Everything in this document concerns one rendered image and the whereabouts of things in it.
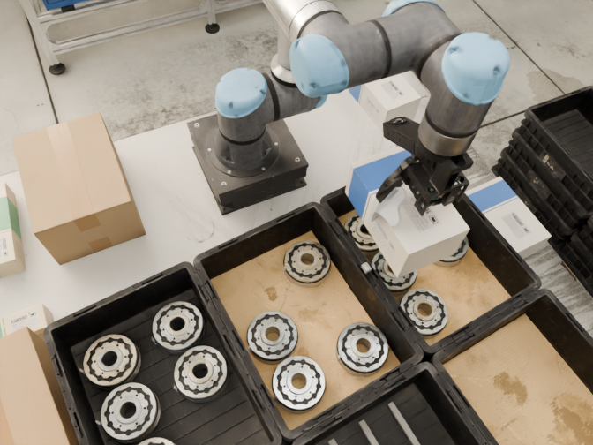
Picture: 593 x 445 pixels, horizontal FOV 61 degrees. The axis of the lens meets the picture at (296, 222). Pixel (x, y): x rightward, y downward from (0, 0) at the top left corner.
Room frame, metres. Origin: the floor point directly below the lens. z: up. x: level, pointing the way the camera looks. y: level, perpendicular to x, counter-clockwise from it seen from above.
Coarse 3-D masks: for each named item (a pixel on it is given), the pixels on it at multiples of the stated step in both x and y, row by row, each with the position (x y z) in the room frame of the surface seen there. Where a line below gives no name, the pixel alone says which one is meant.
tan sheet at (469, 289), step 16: (464, 256) 0.56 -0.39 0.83; (432, 272) 0.51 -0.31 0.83; (448, 272) 0.51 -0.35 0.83; (464, 272) 0.51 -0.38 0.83; (480, 272) 0.52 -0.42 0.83; (416, 288) 0.47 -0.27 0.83; (432, 288) 0.47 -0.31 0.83; (448, 288) 0.47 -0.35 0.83; (464, 288) 0.48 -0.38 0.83; (480, 288) 0.48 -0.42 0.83; (496, 288) 0.48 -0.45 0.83; (448, 304) 0.44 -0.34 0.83; (464, 304) 0.44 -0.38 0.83; (480, 304) 0.44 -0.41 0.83; (496, 304) 0.44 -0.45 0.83; (448, 320) 0.40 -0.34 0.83; (464, 320) 0.40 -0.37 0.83
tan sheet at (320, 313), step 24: (312, 240) 0.57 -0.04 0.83; (264, 264) 0.50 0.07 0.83; (216, 288) 0.44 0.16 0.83; (240, 288) 0.44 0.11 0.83; (264, 288) 0.44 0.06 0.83; (288, 288) 0.45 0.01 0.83; (312, 288) 0.45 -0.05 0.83; (336, 288) 0.45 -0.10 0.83; (240, 312) 0.39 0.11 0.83; (264, 312) 0.39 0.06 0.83; (288, 312) 0.39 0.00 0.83; (312, 312) 0.40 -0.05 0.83; (336, 312) 0.40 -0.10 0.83; (360, 312) 0.40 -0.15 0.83; (240, 336) 0.33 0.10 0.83; (312, 336) 0.34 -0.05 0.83; (336, 336) 0.35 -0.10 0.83; (336, 360) 0.30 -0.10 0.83; (336, 384) 0.25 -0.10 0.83; (360, 384) 0.25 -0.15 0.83
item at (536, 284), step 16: (336, 192) 0.64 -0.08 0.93; (464, 192) 0.66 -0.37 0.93; (336, 224) 0.56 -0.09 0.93; (352, 240) 0.52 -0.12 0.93; (512, 256) 0.51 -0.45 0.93; (368, 272) 0.45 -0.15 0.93; (528, 272) 0.47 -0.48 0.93; (384, 288) 0.42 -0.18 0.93; (528, 288) 0.44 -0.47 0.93; (512, 304) 0.40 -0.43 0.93; (480, 320) 0.36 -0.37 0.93; (416, 336) 0.32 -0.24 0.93; (448, 336) 0.33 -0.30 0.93; (432, 352) 0.29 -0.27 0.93
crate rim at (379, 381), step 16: (304, 208) 0.59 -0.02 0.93; (320, 208) 0.59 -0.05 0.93; (272, 224) 0.55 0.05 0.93; (240, 240) 0.50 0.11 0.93; (208, 256) 0.46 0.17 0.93; (352, 256) 0.48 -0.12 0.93; (208, 288) 0.39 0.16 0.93; (384, 304) 0.38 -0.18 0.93; (224, 320) 0.33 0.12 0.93; (400, 320) 0.35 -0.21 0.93; (240, 352) 0.27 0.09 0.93; (416, 352) 0.29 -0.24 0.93; (256, 368) 0.24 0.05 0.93; (400, 368) 0.26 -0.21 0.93; (256, 384) 0.21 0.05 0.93; (368, 384) 0.23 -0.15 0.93; (272, 400) 0.19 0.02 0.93; (352, 400) 0.20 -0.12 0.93; (272, 416) 0.16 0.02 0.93; (320, 416) 0.17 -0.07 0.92; (288, 432) 0.14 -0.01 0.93; (304, 432) 0.14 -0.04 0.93
